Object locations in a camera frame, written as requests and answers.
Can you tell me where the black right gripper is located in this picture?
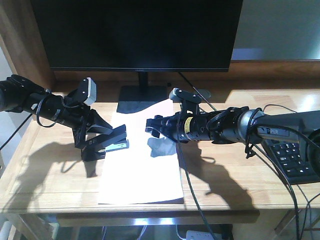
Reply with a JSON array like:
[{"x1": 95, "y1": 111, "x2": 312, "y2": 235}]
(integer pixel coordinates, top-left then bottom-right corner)
[{"x1": 145, "y1": 112, "x2": 211, "y2": 143}]

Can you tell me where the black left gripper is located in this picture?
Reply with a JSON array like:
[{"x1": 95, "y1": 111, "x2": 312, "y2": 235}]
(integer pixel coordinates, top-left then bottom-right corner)
[{"x1": 58, "y1": 89, "x2": 113, "y2": 149}]

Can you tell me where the black orange stapler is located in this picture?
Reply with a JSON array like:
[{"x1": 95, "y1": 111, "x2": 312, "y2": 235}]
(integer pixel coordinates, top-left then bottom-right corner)
[{"x1": 81, "y1": 124, "x2": 129, "y2": 162}]

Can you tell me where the white paper sheet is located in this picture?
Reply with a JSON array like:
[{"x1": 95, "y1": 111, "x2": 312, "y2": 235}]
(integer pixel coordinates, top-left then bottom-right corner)
[{"x1": 97, "y1": 99, "x2": 184, "y2": 205}]

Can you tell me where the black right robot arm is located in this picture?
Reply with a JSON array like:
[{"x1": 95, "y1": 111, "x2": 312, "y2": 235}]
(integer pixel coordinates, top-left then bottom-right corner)
[{"x1": 145, "y1": 106, "x2": 320, "y2": 175}]

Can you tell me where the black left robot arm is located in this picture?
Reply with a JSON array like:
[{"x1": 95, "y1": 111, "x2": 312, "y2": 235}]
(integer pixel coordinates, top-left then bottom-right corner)
[{"x1": 0, "y1": 74, "x2": 113, "y2": 149}]

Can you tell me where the wooden desk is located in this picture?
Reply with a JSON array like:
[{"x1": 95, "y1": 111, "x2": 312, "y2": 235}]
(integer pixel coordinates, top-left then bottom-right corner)
[{"x1": 0, "y1": 0, "x2": 320, "y2": 240}]

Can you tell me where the black computer monitor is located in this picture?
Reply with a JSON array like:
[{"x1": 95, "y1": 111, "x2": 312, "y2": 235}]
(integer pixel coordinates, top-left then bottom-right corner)
[{"x1": 31, "y1": 0, "x2": 243, "y2": 114}]

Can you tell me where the white power strip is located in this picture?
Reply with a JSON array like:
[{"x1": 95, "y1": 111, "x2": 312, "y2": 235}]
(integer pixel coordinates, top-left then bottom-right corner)
[{"x1": 185, "y1": 230, "x2": 222, "y2": 240}]

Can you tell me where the black keyboard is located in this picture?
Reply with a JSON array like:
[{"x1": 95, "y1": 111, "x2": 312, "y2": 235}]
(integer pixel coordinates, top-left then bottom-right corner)
[{"x1": 261, "y1": 139, "x2": 320, "y2": 185}]

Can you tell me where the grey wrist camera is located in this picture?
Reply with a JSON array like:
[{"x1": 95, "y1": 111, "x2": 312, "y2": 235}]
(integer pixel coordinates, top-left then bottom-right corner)
[
  {"x1": 168, "y1": 88, "x2": 202, "y2": 104},
  {"x1": 76, "y1": 77, "x2": 97, "y2": 106}
]

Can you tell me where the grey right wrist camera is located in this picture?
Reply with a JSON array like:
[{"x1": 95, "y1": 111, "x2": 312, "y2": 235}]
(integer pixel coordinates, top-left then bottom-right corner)
[{"x1": 168, "y1": 88, "x2": 202, "y2": 104}]

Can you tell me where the black monitor cable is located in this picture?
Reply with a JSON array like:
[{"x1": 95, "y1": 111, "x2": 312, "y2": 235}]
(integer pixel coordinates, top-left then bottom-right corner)
[{"x1": 177, "y1": 71, "x2": 218, "y2": 112}]

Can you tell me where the grey desk cable grommet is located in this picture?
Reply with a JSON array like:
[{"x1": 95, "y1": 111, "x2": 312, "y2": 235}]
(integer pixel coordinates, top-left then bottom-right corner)
[{"x1": 198, "y1": 89, "x2": 212, "y2": 100}]

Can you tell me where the black mouse cable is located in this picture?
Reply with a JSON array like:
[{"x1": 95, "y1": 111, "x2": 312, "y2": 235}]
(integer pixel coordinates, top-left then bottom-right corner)
[{"x1": 261, "y1": 103, "x2": 301, "y2": 115}]

